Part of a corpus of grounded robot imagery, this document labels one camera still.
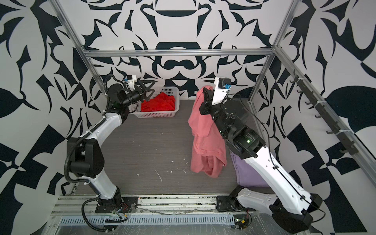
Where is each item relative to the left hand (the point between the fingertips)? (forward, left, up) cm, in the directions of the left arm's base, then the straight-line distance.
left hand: (156, 82), depth 76 cm
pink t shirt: (-32, -25, -14) cm, 43 cm away
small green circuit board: (-57, -40, -39) cm, 80 cm away
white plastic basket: (+26, -5, -30) cm, 40 cm away
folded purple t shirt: (-38, -47, -34) cm, 69 cm away
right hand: (-19, -22, +12) cm, 32 cm away
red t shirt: (+19, +3, -34) cm, 39 cm away
